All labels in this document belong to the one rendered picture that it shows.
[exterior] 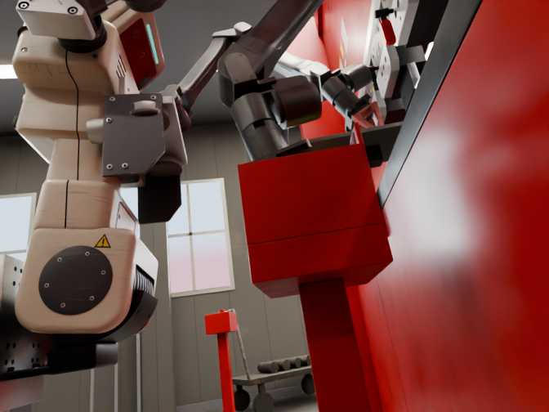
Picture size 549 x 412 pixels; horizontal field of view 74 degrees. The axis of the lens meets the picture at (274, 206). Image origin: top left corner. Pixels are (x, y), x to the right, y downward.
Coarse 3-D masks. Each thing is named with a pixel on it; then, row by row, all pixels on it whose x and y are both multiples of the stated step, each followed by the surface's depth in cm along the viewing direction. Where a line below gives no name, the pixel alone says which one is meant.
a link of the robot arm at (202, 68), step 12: (216, 36) 120; (228, 36) 119; (240, 36) 117; (216, 48) 117; (204, 60) 114; (216, 60) 116; (192, 72) 111; (204, 72) 111; (180, 84) 107; (192, 84) 107; (204, 84) 112; (180, 96) 103; (192, 96) 107
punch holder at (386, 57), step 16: (384, 48) 93; (400, 48) 91; (416, 48) 90; (384, 64) 95; (400, 64) 89; (416, 64) 89; (384, 80) 98; (400, 80) 95; (384, 96) 101; (400, 96) 102
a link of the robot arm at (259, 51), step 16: (288, 0) 61; (304, 0) 61; (320, 0) 65; (272, 16) 59; (288, 16) 59; (304, 16) 62; (256, 32) 57; (272, 32) 58; (288, 32) 59; (240, 48) 55; (256, 48) 55; (272, 48) 56; (224, 64) 53; (256, 64) 54; (272, 64) 59; (224, 80) 53; (224, 96) 57
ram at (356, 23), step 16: (336, 0) 147; (352, 0) 119; (368, 0) 101; (336, 16) 153; (352, 16) 123; (368, 16) 103; (336, 32) 160; (352, 32) 128; (336, 48) 167; (352, 48) 132; (368, 48) 110; (336, 64) 175; (368, 64) 113
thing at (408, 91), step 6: (408, 66) 88; (414, 66) 88; (408, 72) 88; (414, 72) 88; (402, 78) 94; (408, 78) 89; (414, 78) 87; (402, 84) 94; (408, 84) 90; (414, 84) 87; (402, 90) 95; (408, 90) 90; (414, 90) 87; (402, 96) 96; (408, 96) 91; (408, 102) 92
